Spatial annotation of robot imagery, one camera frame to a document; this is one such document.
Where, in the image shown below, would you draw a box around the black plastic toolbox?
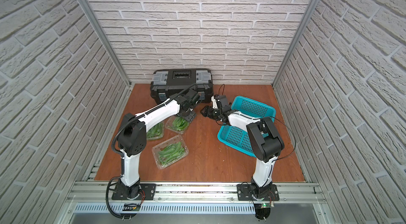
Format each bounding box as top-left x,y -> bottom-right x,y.
150,68 -> 214,104

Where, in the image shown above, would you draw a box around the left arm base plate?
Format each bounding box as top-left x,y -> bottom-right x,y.
112,183 -> 157,200

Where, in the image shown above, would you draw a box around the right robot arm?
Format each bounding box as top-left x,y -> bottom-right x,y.
200,95 -> 284,201

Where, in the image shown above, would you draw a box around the right corner metal post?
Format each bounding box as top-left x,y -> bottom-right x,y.
272,0 -> 320,88

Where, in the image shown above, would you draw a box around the aluminium front rail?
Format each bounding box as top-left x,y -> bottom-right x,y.
66,181 -> 327,206

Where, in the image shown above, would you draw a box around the peppers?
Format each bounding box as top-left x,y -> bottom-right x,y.
147,124 -> 163,139
170,117 -> 190,132
158,142 -> 186,166

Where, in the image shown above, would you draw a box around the clear clamshell container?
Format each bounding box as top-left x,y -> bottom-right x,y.
165,116 -> 190,135
145,121 -> 165,141
152,135 -> 189,170

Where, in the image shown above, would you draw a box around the left corner metal post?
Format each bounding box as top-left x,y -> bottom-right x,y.
77,0 -> 132,88

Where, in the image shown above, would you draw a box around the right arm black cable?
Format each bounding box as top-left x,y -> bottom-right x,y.
272,117 -> 297,161

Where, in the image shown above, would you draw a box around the teal plastic basket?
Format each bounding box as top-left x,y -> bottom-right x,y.
217,96 -> 276,157

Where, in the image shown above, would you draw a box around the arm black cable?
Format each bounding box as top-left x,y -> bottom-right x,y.
272,117 -> 297,161
105,176 -> 131,219

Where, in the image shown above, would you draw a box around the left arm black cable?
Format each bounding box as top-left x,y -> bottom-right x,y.
105,176 -> 131,219

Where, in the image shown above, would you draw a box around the corner metal post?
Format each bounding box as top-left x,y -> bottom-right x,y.
272,0 -> 320,88
77,0 -> 132,88

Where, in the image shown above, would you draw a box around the clear clamshell front container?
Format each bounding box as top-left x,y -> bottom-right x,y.
152,135 -> 189,170

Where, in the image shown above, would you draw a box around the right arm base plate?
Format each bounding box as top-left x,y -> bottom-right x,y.
236,182 -> 280,202

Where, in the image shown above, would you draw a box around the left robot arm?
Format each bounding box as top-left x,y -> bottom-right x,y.
111,87 -> 200,200

